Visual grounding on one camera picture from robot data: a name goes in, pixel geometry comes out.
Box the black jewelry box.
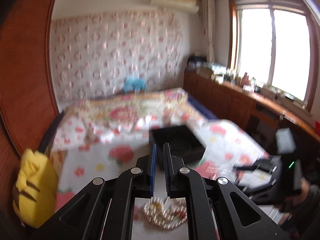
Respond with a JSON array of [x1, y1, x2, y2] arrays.
[[149, 125, 205, 170]]

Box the pink circle pattern curtain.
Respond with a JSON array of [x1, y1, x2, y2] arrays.
[[50, 10, 183, 103]]

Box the cardboard box with papers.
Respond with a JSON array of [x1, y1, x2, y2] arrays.
[[198, 63, 227, 80]]

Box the window with wooden frame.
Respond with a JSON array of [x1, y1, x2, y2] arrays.
[[229, 0, 319, 112]]

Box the yellow plush toy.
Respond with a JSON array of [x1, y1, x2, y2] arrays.
[[12, 148, 58, 228]]

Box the beige window drape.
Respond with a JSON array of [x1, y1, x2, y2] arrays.
[[201, 0, 216, 63]]

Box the floral quilt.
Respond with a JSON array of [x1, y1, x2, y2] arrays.
[[62, 88, 207, 143]]

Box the strawberry print white sheet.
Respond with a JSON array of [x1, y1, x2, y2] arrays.
[[51, 119, 278, 240]]

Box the pink bottle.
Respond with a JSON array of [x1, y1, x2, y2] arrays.
[[241, 72, 250, 86]]

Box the wooden sideboard cabinet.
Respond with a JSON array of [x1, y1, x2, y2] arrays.
[[183, 72, 319, 153]]

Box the blue plush toy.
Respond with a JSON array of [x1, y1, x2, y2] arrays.
[[123, 76, 146, 93]]

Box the white pearl necklace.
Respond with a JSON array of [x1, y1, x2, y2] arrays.
[[143, 196, 188, 230]]

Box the dark clothes pile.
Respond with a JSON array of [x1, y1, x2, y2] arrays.
[[187, 54, 207, 68]]

